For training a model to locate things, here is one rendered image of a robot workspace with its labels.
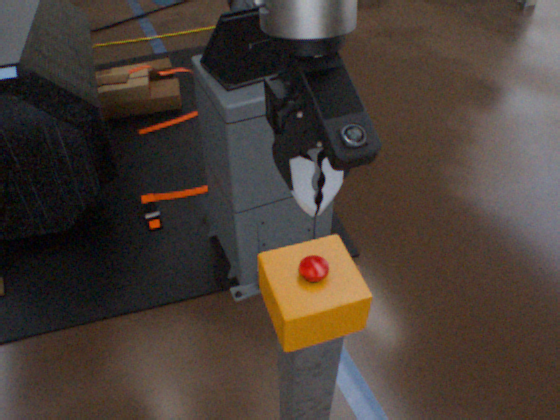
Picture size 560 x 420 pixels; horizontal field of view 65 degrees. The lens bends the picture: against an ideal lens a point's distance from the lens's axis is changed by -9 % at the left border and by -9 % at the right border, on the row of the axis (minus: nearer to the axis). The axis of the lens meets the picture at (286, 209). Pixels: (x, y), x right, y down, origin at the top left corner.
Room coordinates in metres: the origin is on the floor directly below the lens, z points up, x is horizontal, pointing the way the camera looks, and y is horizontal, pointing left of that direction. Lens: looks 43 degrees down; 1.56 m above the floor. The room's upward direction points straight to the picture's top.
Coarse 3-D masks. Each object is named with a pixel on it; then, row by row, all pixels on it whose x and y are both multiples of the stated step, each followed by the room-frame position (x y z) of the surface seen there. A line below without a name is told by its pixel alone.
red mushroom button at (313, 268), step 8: (312, 256) 0.41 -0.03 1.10; (320, 256) 0.41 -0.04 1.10; (304, 264) 0.40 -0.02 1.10; (312, 264) 0.39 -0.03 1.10; (320, 264) 0.40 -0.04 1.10; (304, 272) 0.38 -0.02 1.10; (312, 272) 0.38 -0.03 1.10; (320, 272) 0.38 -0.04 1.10; (328, 272) 0.39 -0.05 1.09; (312, 280) 0.38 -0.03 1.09
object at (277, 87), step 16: (288, 48) 0.40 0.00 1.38; (304, 48) 0.40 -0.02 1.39; (320, 48) 0.40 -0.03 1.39; (336, 48) 0.41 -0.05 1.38; (288, 64) 0.45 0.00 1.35; (272, 80) 0.46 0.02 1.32; (288, 80) 0.44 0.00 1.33; (272, 96) 0.43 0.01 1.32; (288, 96) 0.41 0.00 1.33; (272, 112) 0.44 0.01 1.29; (288, 112) 0.39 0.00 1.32; (304, 112) 0.39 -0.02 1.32; (272, 128) 0.44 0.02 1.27; (288, 128) 0.39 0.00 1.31; (304, 128) 0.39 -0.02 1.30; (288, 144) 0.39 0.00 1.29; (304, 144) 0.39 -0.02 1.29; (320, 144) 0.40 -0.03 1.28
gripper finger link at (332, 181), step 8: (320, 152) 0.41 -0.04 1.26; (320, 160) 0.40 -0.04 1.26; (320, 168) 0.40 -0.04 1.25; (328, 168) 0.40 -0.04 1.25; (320, 176) 0.41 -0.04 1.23; (328, 176) 0.40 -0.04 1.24; (336, 176) 0.40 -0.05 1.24; (320, 184) 0.40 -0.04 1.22; (328, 184) 0.40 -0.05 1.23; (336, 184) 0.40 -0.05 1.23; (320, 192) 0.40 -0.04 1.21; (328, 192) 0.40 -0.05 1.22; (336, 192) 0.40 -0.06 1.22; (320, 200) 0.40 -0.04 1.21; (328, 200) 0.40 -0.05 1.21; (320, 208) 0.39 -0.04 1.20
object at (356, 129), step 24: (312, 72) 0.40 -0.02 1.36; (336, 72) 0.40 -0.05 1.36; (312, 96) 0.38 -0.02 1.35; (336, 96) 0.38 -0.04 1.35; (360, 96) 0.38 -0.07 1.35; (312, 120) 0.37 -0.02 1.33; (336, 120) 0.35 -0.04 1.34; (360, 120) 0.36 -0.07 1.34; (336, 144) 0.33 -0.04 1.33; (360, 144) 0.33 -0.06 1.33; (336, 168) 0.33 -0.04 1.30
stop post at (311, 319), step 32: (288, 256) 0.43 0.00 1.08; (288, 288) 0.37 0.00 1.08; (320, 288) 0.37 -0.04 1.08; (352, 288) 0.37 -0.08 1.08; (288, 320) 0.32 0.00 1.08; (320, 320) 0.34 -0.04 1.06; (352, 320) 0.35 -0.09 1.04; (288, 352) 0.36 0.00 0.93; (320, 352) 0.36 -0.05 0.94; (288, 384) 0.36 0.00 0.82; (320, 384) 0.36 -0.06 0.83; (288, 416) 0.36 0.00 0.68; (320, 416) 0.36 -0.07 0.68
